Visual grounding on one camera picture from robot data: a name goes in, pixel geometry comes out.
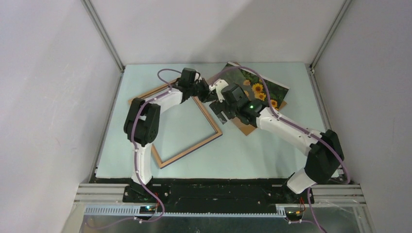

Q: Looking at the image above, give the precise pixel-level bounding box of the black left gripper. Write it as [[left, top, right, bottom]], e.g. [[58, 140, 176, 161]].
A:
[[188, 78, 220, 103]]

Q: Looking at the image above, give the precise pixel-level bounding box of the wooden picture frame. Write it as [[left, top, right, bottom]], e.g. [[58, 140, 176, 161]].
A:
[[128, 79, 223, 169]]

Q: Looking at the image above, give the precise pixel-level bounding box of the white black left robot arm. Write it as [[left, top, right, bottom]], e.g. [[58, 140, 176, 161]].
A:
[[123, 68, 217, 202]]

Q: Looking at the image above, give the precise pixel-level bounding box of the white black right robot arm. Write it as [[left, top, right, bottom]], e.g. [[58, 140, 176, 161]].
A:
[[208, 82, 343, 203]]

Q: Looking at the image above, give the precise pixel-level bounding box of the brown cardboard backing board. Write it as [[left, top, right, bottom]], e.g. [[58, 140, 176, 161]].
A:
[[206, 62, 288, 136]]

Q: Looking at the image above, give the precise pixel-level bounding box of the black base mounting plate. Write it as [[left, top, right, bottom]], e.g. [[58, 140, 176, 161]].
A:
[[122, 178, 314, 214]]

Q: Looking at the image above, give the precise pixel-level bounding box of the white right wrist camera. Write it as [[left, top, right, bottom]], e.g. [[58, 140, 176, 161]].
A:
[[209, 79, 228, 102]]

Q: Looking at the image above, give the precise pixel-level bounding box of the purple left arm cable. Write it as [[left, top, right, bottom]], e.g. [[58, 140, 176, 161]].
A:
[[86, 68, 183, 230]]

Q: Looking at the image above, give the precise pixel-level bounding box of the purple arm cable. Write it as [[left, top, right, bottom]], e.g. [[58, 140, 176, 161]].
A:
[[209, 66, 351, 233], [86, 68, 183, 230]]

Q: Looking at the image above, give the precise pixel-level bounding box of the aluminium enclosure rail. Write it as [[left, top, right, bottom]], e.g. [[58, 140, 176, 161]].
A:
[[80, 0, 125, 73]]

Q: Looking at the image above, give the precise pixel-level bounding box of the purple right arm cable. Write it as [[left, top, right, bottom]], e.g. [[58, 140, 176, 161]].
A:
[[209, 66, 351, 233]]

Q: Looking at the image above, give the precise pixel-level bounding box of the grey cable duct strip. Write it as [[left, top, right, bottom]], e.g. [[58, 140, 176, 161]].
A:
[[84, 205, 286, 218]]

